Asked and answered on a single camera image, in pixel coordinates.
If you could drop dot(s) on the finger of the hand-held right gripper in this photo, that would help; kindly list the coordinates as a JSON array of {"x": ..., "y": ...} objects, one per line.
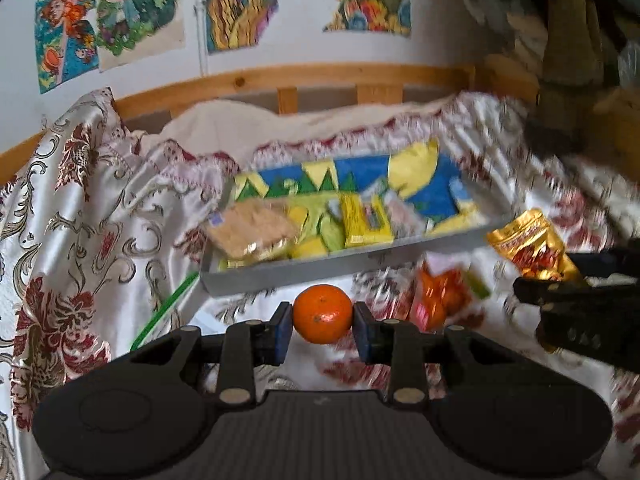
[
  {"x": 550, "y": 291},
  {"x": 610, "y": 265}
]

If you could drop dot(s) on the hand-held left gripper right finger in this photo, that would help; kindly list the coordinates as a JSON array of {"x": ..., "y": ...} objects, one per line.
[{"x": 365, "y": 334}]

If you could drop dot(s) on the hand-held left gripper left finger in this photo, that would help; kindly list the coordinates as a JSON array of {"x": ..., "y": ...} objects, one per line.
[{"x": 281, "y": 334}]

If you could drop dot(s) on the tangerine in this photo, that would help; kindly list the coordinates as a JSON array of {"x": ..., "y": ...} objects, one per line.
[{"x": 322, "y": 314}]

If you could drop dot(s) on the gold brown snack packet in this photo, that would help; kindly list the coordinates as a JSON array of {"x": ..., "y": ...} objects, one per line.
[{"x": 530, "y": 245}]

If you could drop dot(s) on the grey metal tray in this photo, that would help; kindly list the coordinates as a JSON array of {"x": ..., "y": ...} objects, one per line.
[{"x": 310, "y": 267}]

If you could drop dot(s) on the red orange snack packet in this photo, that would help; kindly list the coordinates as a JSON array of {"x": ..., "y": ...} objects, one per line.
[{"x": 440, "y": 295}]

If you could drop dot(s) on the clear biscuit packet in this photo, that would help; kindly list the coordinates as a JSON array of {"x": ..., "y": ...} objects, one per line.
[{"x": 252, "y": 225}]

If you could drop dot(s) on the yellow snack packet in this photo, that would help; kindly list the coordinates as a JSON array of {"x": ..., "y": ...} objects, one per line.
[{"x": 365, "y": 220}]

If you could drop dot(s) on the white pouch packet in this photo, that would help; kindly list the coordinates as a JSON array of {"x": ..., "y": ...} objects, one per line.
[{"x": 407, "y": 212}]

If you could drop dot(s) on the golden cracker packet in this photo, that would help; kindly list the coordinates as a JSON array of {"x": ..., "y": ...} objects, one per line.
[{"x": 260, "y": 254}]

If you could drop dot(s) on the green plastic strip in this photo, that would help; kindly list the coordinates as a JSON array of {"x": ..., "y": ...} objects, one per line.
[{"x": 162, "y": 312}]

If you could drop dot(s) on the light wooden furniture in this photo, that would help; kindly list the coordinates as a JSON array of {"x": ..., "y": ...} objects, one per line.
[{"x": 620, "y": 130}]

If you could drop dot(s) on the clear plastic bag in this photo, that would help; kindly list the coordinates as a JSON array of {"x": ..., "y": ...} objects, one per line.
[{"x": 630, "y": 62}]

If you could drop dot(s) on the cream bed sheet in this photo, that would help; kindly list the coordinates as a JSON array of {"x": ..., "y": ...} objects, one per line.
[{"x": 280, "y": 127}]

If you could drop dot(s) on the olive brown garment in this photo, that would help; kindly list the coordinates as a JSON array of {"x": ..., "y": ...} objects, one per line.
[{"x": 570, "y": 50}]

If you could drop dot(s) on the floral satin blanket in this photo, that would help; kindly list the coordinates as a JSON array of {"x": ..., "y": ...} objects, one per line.
[{"x": 75, "y": 240}]

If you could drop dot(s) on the pale patterned cloth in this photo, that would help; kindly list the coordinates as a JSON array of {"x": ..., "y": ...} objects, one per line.
[{"x": 490, "y": 5}]

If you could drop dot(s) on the wooden bed frame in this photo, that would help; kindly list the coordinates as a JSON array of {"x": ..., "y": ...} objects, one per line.
[{"x": 320, "y": 77}]

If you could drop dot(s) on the white wall conduit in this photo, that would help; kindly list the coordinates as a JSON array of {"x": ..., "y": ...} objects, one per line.
[{"x": 201, "y": 35}]

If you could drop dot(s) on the swirl and seaweed wall drawing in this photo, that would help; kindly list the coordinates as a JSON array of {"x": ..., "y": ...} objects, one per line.
[{"x": 250, "y": 5}]

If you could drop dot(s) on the blonde figure wall drawing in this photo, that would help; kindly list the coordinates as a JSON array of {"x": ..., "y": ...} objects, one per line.
[{"x": 137, "y": 10}]

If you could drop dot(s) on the red-haired figure wall drawing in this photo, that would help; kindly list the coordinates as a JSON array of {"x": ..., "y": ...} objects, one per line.
[{"x": 65, "y": 35}]

